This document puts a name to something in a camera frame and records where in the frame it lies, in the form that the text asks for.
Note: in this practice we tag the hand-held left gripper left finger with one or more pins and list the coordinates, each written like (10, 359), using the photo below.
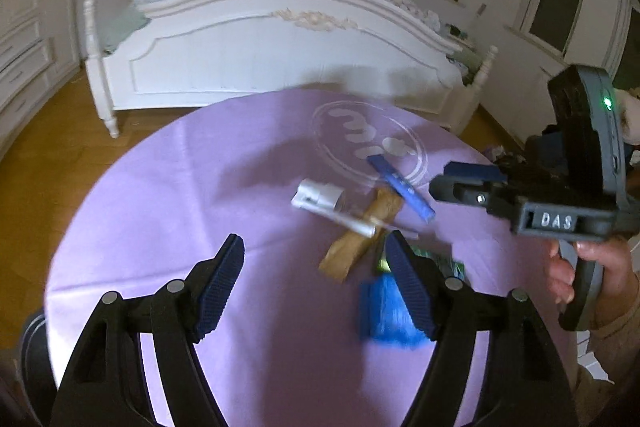
(220, 287)

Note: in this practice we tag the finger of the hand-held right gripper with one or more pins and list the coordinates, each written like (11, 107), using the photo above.
(472, 171)
(460, 193)

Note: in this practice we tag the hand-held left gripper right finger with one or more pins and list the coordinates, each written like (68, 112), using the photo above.
(407, 287)

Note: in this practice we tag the blue plastic bag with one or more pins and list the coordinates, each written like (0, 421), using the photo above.
(385, 314)

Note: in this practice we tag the green foil packet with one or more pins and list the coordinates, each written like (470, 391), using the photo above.
(442, 264)

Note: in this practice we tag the blue stick packet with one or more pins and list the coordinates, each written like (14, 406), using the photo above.
(405, 193)

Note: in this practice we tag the brown paper wrapper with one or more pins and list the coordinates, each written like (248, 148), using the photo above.
(345, 252)

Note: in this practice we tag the white stick wrapper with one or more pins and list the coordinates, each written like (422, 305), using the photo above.
(352, 226)

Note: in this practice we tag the person's right forearm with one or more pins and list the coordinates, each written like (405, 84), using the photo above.
(617, 367)

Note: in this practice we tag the person's right hand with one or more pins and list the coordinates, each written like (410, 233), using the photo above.
(617, 277)

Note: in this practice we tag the purple tablecloth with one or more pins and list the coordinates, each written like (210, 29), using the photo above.
(200, 187)

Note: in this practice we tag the white patterned quilt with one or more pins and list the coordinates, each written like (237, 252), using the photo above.
(405, 7)

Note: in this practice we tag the white wooden bed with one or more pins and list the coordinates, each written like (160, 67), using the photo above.
(250, 57)

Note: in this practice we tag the pale green bed sheet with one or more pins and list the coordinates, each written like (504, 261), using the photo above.
(122, 29)

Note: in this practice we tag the white panelled wardrobe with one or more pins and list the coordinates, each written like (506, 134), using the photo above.
(25, 47)

